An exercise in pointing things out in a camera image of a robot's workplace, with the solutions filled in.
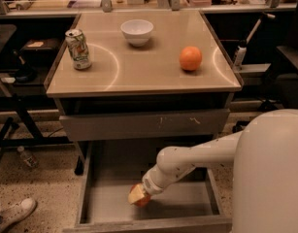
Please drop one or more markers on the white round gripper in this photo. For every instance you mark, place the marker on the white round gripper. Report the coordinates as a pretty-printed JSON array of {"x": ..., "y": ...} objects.
[{"x": 149, "y": 183}]

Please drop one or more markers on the red apple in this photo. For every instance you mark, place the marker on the red apple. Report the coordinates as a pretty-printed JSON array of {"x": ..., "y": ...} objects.
[{"x": 142, "y": 200}]

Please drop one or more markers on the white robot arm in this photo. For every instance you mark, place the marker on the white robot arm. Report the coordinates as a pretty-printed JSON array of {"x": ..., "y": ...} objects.
[{"x": 265, "y": 172}]

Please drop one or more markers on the open grey middle drawer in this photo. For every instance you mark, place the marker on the open grey middle drawer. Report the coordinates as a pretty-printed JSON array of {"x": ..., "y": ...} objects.
[{"x": 111, "y": 167}]

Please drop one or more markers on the closed grey top drawer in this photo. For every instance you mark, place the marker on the closed grey top drawer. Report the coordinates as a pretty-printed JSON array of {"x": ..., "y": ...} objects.
[{"x": 144, "y": 124}]

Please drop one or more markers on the grey drawer cabinet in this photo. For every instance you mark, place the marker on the grey drawer cabinet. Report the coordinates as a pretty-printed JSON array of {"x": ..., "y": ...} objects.
[{"x": 127, "y": 79}]

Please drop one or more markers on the plastic water bottle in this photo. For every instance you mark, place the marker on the plastic water bottle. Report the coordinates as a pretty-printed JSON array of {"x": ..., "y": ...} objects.
[{"x": 27, "y": 157}]

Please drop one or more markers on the white sneaker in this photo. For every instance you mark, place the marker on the white sneaker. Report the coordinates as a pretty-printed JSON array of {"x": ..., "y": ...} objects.
[{"x": 16, "y": 213}]

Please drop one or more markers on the orange fruit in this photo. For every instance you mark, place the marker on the orange fruit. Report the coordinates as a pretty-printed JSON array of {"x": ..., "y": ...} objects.
[{"x": 190, "y": 58}]

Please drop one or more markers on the white bowl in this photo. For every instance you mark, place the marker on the white bowl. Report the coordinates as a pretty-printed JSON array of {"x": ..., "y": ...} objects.
[{"x": 137, "y": 32}]

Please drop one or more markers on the green white soda can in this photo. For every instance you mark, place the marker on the green white soda can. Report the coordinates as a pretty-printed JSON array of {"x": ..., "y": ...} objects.
[{"x": 78, "y": 49}]

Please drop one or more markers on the black box with label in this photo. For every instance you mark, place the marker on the black box with label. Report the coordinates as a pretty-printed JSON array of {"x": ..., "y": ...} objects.
[{"x": 42, "y": 49}]

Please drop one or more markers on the black office chair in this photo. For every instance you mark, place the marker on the black office chair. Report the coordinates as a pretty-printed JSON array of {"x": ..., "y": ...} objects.
[{"x": 280, "y": 81}]

